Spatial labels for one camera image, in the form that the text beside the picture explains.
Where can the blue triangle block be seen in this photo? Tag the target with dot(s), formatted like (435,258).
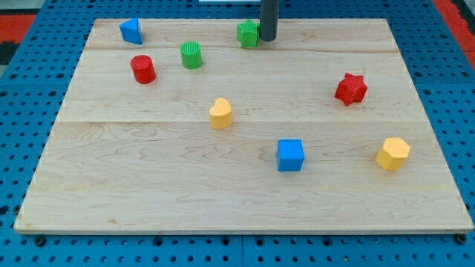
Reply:
(131,31)

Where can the wooden board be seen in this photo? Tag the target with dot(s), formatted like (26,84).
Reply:
(130,158)

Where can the yellow heart block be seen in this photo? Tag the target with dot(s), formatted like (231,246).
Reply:
(220,114)

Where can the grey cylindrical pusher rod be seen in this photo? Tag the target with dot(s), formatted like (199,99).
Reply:
(269,14)

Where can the red cylinder block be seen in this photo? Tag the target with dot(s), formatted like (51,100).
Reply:
(143,69)

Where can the green cylinder block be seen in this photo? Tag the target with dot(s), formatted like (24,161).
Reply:
(191,55)

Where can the yellow hexagon block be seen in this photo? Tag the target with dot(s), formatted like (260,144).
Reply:
(393,154)

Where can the red star block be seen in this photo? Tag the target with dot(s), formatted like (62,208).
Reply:
(351,89)

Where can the blue cube block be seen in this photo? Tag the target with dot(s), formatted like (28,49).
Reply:
(290,155)

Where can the green star block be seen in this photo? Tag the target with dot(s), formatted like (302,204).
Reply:
(248,33)

